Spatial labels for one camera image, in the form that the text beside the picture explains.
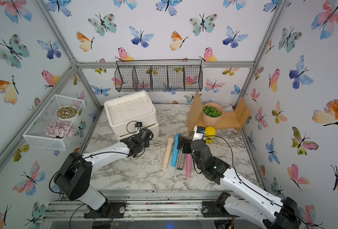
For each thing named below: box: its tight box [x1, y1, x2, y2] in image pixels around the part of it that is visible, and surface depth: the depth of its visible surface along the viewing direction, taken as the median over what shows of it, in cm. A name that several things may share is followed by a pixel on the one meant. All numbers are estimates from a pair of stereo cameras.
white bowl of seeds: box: [55, 105, 79, 121], surface depth 73 cm
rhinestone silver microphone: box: [176, 144, 185, 171], surface depth 88 cm
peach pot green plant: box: [201, 102, 224, 127], surface depth 93 cm
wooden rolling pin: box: [162, 134, 175, 169], surface depth 95 cm
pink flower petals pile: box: [45, 120, 76, 139], surface depth 65 cm
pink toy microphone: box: [186, 153, 192, 179], surface depth 88 cm
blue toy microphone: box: [171, 133, 182, 168], surface depth 93 cm
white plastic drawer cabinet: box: [104, 90, 160, 140], surface depth 88 cm
